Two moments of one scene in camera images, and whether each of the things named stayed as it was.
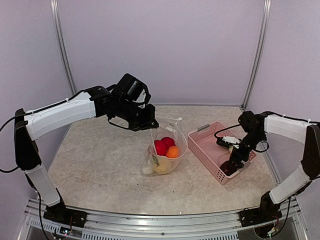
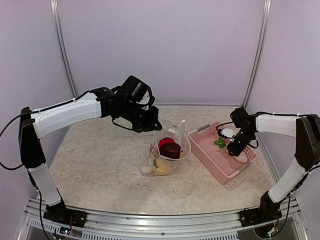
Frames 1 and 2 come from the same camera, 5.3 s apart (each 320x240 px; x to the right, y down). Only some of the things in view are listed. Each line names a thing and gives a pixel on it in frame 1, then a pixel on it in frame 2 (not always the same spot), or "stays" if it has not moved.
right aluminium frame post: x=262 y=38 stays
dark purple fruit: x=228 y=167 -> x=168 y=148
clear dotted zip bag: x=168 y=144 stays
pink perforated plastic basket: x=202 y=145 stays
